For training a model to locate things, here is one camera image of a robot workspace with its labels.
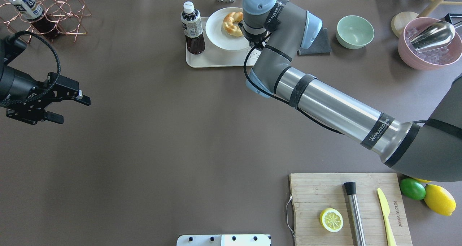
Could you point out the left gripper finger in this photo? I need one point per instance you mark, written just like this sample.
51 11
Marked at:
53 117
80 98

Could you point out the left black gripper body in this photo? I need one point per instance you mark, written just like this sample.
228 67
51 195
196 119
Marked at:
16 86

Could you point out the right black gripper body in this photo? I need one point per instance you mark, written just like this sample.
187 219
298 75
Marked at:
251 37

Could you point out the braided donut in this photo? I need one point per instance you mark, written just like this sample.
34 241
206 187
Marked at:
229 25

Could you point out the white bowl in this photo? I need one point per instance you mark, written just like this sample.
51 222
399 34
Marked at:
220 37

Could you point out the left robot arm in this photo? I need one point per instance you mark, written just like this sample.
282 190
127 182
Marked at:
10 49

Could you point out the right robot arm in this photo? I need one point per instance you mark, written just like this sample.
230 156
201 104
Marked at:
279 29

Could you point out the cream rabbit tray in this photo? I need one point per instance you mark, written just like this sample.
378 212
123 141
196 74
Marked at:
214 56

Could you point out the grey folded cloth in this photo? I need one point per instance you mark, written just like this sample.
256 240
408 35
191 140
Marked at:
320 46

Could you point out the dark drink bottle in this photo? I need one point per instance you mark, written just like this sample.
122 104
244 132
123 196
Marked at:
192 26

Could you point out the bottle in copper rack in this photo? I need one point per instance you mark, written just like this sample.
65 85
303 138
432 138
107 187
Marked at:
31 11

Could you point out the mint green bowl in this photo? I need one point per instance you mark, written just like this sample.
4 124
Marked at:
354 32

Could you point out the wooden cup stand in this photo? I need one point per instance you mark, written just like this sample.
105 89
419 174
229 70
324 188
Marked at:
400 20

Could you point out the pink bowl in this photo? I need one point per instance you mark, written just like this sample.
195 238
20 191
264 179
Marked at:
415 62

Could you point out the wooden cutting board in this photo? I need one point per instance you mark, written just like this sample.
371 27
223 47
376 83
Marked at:
314 192

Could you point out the metal muddler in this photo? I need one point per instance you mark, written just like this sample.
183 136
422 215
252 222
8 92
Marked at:
357 227

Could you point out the metal ice scoop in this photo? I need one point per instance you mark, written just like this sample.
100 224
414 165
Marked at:
437 35

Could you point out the pile of clear ice cubes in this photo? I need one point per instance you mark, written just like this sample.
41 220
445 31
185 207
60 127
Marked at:
438 56

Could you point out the half lemon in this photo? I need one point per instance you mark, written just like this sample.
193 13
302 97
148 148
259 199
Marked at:
331 220

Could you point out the green lime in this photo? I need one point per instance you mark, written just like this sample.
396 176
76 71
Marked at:
412 189

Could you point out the yellow plastic knife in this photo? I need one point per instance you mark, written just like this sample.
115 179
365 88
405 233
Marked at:
386 212

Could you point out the yellow lemon near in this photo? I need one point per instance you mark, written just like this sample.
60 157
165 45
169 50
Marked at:
439 200

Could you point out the copper wire bottle rack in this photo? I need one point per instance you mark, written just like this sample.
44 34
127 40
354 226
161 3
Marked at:
68 16

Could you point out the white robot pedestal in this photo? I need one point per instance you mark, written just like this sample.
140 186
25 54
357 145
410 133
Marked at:
256 239

